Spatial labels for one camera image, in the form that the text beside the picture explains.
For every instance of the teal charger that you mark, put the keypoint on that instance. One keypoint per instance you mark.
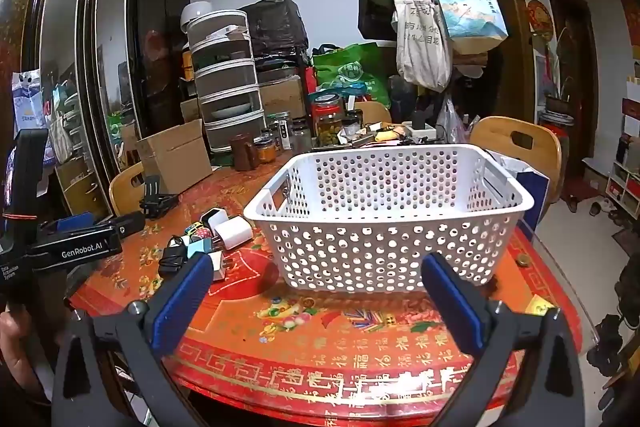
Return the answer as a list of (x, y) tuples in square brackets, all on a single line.
[(200, 249)]

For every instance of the white perforated plastic basket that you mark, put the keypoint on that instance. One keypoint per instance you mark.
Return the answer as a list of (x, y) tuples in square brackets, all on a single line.
[(350, 247)]

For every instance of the closed brown cardboard box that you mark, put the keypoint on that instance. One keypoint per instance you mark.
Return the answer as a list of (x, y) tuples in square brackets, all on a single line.
[(282, 97)]

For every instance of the blue printed paper bag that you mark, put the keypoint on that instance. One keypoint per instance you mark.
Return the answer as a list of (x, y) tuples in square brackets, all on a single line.
[(470, 12)]

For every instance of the person's left hand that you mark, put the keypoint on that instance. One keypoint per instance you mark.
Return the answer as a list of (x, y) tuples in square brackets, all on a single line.
[(17, 347)]

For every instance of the white power strip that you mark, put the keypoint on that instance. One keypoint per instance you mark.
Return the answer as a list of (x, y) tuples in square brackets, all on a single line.
[(420, 129)]

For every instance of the black bag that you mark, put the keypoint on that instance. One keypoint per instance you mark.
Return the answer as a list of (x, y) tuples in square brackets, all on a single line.
[(277, 24)]

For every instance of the pickle jar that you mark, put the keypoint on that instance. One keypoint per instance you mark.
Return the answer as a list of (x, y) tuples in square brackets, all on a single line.
[(327, 122)]

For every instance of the white canvas tote bag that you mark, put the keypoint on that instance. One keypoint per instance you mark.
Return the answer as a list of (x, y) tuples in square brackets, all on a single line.
[(422, 47)]

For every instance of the plastic drawer tower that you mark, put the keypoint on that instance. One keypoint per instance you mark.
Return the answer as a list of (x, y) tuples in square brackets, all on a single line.
[(225, 82)]

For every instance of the dark wooden door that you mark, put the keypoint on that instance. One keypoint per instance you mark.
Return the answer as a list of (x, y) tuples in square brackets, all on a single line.
[(575, 107)]

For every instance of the white charger with black face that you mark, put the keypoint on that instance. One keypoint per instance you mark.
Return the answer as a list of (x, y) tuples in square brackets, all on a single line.
[(217, 219)]

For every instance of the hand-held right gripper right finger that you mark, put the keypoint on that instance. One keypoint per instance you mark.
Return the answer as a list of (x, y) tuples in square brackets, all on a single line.
[(457, 307)]

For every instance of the potted plant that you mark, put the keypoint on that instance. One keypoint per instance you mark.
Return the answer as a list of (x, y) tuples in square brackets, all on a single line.
[(557, 104)]

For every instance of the white bottle with dark label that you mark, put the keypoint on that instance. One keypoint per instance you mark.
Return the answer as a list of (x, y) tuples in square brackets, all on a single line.
[(285, 134)]

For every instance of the small white plug charger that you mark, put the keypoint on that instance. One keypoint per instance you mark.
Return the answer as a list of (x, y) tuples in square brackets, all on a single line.
[(217, 264)]

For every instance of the open cardboard box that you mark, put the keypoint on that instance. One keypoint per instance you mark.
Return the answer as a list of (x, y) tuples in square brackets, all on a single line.
[(175, 162)]

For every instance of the white storage shelf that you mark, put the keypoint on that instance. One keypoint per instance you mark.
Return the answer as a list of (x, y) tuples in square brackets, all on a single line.
[(625, 177)]

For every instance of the pink dotted charger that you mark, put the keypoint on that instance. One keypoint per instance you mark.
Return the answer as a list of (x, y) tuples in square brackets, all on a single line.
[(205, 234)]

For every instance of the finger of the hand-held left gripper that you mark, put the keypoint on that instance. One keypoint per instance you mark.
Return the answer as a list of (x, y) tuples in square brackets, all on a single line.
[(127, 224), (75, 223)]

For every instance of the clear glass jar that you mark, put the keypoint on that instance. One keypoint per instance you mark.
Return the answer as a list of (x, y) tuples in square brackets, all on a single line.
[(301, 136)]

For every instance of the yellow toy car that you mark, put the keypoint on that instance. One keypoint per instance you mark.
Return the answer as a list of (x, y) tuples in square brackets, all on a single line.
[(192, 228)]

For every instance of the dark blue bag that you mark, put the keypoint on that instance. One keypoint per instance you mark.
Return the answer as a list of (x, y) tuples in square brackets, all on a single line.
[(527, 182)]

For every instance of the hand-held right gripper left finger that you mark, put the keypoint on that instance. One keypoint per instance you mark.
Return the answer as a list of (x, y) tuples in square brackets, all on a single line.
[(175, 307)]

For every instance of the clear plastic bag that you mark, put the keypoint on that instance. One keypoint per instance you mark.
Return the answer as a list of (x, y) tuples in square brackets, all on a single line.
[(452, 122)]

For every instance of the round white lid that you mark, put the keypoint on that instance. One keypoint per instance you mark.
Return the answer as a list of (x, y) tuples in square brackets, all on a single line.
[(196, 14)]

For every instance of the dark mirrored wardrobe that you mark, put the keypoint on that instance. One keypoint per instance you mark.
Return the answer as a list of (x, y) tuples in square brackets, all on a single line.
[(150, 57)]

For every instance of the brown ceramic mug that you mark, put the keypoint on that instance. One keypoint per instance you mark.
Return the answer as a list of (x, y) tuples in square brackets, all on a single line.
[(243, 152)]

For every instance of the black phone stand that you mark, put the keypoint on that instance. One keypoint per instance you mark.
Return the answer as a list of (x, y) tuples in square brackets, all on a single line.
[(156, 202)]

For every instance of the blue white plastic bag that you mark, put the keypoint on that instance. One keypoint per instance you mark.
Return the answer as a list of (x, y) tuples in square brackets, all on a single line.
[(27, 99)]

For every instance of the wooden chair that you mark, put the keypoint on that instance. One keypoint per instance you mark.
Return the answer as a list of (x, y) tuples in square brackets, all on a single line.
[(127, 187), (372, 113), (540, 147)]

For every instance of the round red wall ornament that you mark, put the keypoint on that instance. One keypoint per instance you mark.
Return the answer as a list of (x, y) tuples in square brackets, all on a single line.
[(540, 19)]

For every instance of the dark lidded glass jar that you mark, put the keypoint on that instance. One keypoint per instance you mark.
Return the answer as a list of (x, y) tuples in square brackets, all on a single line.
[(352, 123)]

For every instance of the large white charger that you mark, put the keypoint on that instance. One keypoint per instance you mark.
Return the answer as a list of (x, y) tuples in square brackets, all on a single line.
[(235, 232)]

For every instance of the green shopping bag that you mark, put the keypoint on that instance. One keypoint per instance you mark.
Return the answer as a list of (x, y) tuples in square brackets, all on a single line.
[(352, 72)]

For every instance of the orange jar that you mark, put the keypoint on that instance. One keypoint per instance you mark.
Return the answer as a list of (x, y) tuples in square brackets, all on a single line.
[(265, 153)]

